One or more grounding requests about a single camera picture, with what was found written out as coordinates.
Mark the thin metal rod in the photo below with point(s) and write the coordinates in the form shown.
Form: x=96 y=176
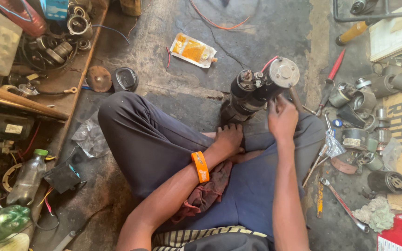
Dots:
x=312 y=169

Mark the brown round metal disc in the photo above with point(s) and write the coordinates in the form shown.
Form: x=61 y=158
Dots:
x=98 y=79

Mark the clear bottle with green cap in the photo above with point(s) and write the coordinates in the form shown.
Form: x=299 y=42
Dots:
x=28 y=177

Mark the person's right hand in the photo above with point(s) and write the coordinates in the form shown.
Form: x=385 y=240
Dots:
x=283 y=120

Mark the wooden tray of motor parts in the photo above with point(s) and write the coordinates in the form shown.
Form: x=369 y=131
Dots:
x=47 y=52

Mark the grey metal rod tool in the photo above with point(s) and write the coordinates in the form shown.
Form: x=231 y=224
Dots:
x=296 y=99

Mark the red carton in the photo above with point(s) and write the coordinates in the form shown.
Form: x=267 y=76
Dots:
x=401 y=233

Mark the orange rubber wristband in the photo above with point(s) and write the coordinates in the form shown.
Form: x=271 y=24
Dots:
x=200 y=166

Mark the green plastic bag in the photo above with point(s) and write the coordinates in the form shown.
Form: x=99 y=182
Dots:
x=2 y=222

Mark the heap of starter motor parts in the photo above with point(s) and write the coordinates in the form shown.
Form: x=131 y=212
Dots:
x=368 y=115

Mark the blue plastic cap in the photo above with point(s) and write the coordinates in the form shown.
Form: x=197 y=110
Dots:
x=337 y=122

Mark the person's right fingers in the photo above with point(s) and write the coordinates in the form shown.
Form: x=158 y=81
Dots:
x=280 y=101

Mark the person's dark trousers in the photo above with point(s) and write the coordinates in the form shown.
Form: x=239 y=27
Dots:
x=145 y=139

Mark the grey white cotton waste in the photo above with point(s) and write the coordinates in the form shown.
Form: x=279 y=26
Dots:
x=373 y=213

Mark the silver combination spanner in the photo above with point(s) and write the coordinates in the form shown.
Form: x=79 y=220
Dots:
x=343 y=205

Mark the small clear plastic bag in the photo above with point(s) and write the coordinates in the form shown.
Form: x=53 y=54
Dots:
x=333 y=145

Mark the striped shirt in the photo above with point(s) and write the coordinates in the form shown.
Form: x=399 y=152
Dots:
x=187 y=235

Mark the crumpled clear plastic bag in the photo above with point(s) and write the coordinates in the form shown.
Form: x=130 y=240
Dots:
x=89 y=137

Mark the person's left hand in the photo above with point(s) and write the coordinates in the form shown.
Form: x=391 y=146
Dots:
x=229 y=138

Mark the person's left fingers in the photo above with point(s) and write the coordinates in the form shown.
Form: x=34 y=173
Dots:
x=229 y=129

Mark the black cylinder motor housing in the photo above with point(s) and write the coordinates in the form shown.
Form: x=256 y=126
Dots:
x=387 y=182

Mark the dirty red rag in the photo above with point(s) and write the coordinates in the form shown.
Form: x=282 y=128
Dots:
x=204 y=190

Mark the black starter motor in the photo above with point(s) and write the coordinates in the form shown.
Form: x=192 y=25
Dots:
x=256 y=89

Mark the yellow orange sachet packet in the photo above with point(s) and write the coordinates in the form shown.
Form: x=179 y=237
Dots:
x=193 y=50

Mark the grey metal frame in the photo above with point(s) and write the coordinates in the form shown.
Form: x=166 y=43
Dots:
x=379 y=14

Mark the black plastic cover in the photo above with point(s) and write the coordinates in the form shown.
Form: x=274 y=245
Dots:
x=125 y=79

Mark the long wooden stick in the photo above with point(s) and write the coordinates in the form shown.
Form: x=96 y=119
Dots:
x=19 y=99

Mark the white plastic tube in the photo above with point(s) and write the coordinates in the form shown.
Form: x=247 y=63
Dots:
x=65 y=240

